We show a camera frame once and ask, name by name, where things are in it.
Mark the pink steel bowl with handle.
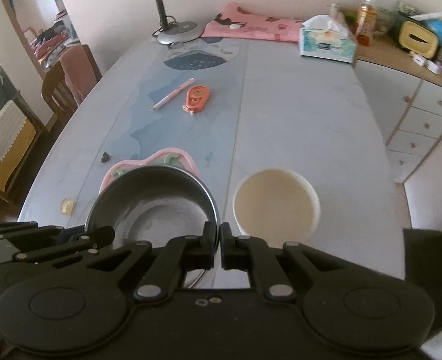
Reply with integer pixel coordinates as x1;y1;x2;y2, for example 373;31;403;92
85;148;220;249

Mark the cream ceramic bowl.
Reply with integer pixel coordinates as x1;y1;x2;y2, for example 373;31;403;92
232;168;321;248

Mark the yellow table corner pad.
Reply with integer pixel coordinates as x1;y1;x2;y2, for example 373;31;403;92
61;198;75;215

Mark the sofa with white cover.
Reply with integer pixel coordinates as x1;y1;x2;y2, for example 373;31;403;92
0;67;44;203

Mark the small dark clip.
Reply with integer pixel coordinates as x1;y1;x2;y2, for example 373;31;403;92
101;153;110;164

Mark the orange correction tape dispenser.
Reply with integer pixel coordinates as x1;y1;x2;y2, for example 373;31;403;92
183;85;210;115

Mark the pink pen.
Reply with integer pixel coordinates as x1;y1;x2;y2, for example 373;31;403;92
152;78;195;111

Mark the wooden chair with pink cloth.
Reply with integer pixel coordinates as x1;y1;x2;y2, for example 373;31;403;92
41;44;103;125

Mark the wooden chair dark seat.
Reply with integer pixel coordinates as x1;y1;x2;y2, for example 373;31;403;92
403;228;442;339

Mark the grey desk lamp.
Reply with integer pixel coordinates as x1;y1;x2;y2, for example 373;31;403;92
152;0;205;47

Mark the white drawer cabinet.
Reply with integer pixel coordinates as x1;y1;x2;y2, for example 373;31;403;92
353;38;442;183

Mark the tissue box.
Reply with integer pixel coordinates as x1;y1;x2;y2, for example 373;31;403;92
298;15;357;63

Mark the pink patterned cloth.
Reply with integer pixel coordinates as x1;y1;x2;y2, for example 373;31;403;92
202;2;301;43

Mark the glass bottle with orange liquid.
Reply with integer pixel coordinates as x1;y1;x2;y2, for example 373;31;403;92
354;0;377;47

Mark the white charger on cabinet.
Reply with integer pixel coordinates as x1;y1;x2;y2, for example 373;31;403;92
425;60;441;75

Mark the yellow tissue holder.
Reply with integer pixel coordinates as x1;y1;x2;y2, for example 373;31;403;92
398;21;439;59

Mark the blue globe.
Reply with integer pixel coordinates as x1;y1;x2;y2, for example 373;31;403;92
423;19;442;42

